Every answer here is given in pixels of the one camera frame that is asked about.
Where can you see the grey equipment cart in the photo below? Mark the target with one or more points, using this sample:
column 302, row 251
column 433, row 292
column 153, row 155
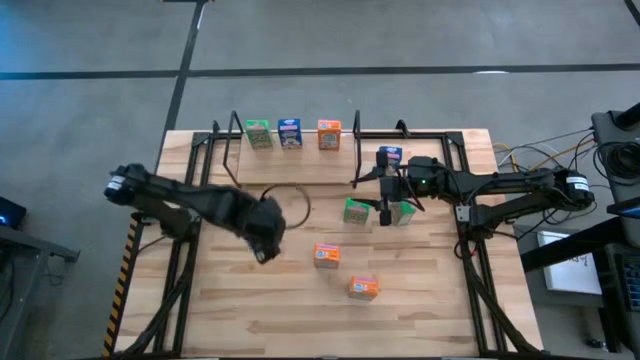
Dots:
column 607, row 130

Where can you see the blue lit screen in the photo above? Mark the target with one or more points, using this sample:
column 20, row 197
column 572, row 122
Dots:
column 627, row 212

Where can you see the orange Mini Wheats cereal box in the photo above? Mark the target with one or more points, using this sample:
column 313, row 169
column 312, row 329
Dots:
column 329, row 136
column 363, row 288
column 326, row 256

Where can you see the small black object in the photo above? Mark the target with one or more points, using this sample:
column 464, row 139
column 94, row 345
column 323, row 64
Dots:
column 595, row 344

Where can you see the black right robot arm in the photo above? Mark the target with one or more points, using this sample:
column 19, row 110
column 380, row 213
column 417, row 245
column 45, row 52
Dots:
column 500, row 182

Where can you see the black stand pole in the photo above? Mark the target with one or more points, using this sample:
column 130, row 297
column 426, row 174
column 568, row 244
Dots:
column 630, row 116

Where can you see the blue Frosted Flakes cereal box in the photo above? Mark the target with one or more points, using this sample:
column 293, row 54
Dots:
column 290, row 135
column 396, row 155

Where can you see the grey desk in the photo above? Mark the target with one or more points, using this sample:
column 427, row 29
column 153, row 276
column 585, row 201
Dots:
column 565, row 320

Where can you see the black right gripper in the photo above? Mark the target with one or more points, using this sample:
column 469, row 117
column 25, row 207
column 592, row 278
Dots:
column 395, row 185

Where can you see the white board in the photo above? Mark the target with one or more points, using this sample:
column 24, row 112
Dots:
column 570, row 275

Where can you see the green Apple Jacks cereal box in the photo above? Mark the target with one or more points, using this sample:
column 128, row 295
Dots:
column 259, row 135
column 356, row 214
column 404, row 214

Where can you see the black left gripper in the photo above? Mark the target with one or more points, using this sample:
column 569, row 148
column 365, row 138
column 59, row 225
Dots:
column 265, row 227

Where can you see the black diagonal beam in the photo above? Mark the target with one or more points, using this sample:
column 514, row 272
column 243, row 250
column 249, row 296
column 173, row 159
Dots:
column 565, row 245

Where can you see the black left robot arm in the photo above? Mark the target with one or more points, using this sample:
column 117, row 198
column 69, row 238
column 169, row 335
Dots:
column 200, row 200

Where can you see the silver metal bracket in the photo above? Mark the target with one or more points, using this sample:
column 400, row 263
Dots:
column 463, row 214

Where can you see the grey metal stand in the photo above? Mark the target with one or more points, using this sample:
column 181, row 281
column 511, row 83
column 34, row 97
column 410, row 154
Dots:
column 40, row 247

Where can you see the black device with blue light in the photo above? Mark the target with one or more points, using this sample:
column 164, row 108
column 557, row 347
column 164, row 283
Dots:
column 12, row 212

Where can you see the black keyboard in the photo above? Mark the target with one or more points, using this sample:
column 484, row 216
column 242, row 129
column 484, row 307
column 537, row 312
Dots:
column 631, row 280

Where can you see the black aluminium table frame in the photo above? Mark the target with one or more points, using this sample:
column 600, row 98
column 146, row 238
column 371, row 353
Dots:
column 425, row 135

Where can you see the wooden shelf with black frame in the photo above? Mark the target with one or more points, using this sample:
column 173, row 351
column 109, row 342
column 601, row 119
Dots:
column 300, row 167

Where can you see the yellow black hazard tape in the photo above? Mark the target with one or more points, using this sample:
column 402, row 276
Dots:
column 120, row 290

